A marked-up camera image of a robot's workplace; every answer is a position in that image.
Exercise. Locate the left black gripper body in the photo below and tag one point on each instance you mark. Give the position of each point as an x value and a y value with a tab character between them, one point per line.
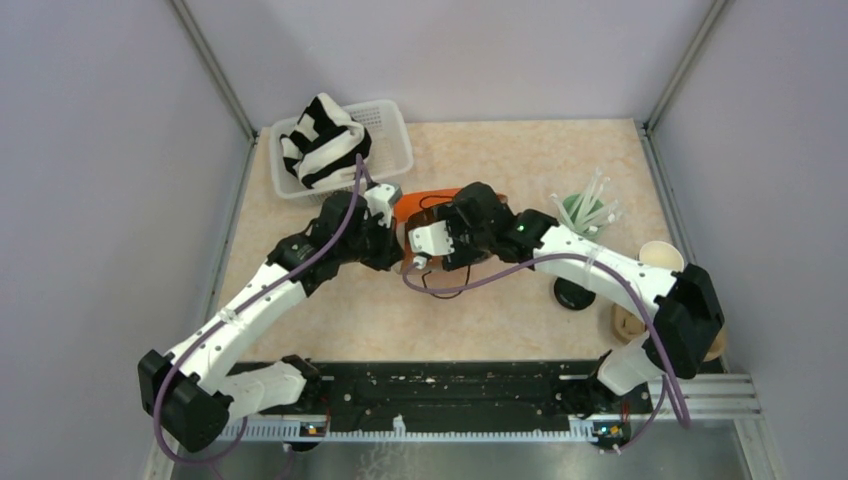
372	244

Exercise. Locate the orange paper bag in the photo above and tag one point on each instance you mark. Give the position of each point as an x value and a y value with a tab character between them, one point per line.
417	205

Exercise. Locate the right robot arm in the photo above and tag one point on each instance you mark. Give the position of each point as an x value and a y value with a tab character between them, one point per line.
680	308

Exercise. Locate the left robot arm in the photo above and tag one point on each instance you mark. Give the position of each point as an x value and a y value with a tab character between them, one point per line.
191	391

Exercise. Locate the white plastic basket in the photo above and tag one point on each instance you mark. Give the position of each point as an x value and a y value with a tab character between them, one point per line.
391	154

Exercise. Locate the black white striped cloth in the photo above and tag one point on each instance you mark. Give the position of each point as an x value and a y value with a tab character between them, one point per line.
325	145

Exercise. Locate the black lid on table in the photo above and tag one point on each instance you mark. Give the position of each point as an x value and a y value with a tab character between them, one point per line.
571	295

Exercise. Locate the green straw holder cup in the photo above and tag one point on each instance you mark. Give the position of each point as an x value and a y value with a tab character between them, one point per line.
584	217

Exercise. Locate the white wrapped straws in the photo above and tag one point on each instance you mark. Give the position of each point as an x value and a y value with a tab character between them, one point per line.
595	189

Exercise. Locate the cardboard cup carrier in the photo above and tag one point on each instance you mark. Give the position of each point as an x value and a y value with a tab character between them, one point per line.
627	326

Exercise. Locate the stack of paper cups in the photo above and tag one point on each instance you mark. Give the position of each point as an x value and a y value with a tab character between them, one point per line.
657	253

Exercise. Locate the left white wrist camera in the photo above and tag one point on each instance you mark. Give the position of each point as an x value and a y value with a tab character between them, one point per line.
381	199

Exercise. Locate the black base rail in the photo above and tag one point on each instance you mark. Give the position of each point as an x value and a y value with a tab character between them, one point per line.
489	401

